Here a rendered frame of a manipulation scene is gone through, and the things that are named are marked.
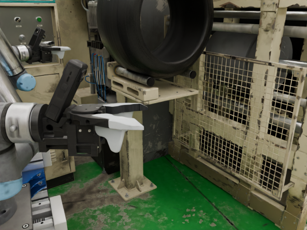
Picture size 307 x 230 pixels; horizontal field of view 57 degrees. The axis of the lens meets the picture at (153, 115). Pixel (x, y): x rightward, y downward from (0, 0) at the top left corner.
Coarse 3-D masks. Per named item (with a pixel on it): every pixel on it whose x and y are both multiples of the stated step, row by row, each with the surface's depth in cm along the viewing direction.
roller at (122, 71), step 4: (116, 68) 162; (120, 68) 159; (124, 68) 158; (116, 72) 162; (120, 72) 158; (124, 72) 154; (128, 72) 152; (132, 72) 149; (136, 72) 149; (124, 76) 156; (128, 76) 151; (132, 76) 148; (136, 76) 145; (140, 76) 142; (144, 76) 140; (136, 80) 146; (140, 80) 142; (144, 80) 139; (148, 80) 137; (152, 80) 138; (148, 84) 137; (152, 84) 139
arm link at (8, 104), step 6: (0, 108) 49; (6, 108) 49; (0, 114) 48; (0, 120) 48; (0, 126) 48; (0, 132) 48; (0, 138) 49; (6, 138) 49; (0, 144) 51; (6, 144) 52; (0, 150) 51
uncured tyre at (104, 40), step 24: (120, 0) 120; (168, 0) 165; (192, 0) 159; (120, 24) 122; (192, 24) 165; (120, 48) 130; (144, 48) 129; (168, 48) 172; (192, 48) 161; (144, 72) 138; (168, 72) 142
